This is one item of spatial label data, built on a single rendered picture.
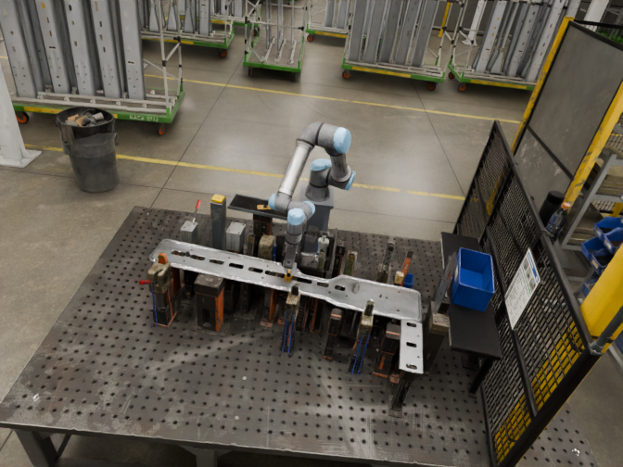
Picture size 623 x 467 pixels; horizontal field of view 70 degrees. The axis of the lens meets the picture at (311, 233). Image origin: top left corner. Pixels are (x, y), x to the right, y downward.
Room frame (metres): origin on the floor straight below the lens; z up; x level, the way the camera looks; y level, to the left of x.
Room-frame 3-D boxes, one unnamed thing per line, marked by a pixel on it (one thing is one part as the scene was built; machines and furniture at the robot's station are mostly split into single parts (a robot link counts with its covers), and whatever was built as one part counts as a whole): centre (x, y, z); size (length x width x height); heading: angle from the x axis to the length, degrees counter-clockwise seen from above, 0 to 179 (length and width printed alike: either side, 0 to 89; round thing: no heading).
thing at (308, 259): (1.85, -0.04, 0.94); 0.18 x 0.13 x 0.49; 84
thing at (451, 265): (1.57, -0.64, 1.17); 0.12 x 0.01 x 0.34; 174
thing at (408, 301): (1.65, 0.10, 1.00); 1.38 x 0.22 x 0.02; 84
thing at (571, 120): (3.69, -1.93, 1.00); 1.34 x 0.14 x 2.00; 2
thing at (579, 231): (3.66, -2.34, 0.65); 1.00 x 0.50 x 1.30; 2
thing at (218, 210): (2.04, 0.54, 0.92); 0.08 x 0.08 x 0.44; 84
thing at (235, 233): (1.86, 0.39, 0.90); 0.13 x 0.10 x 0.41; 174
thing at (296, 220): (1.68, 0.08, 1.32); 0.09 x 0.08 x 0.11; 160
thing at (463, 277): (1.73, -0.83, 1.10); 0.30 x 0.17 x 0.13; 169
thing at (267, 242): (1.83, 0.23, 0.89); 0.13 x 0.11 x 0.38; 174
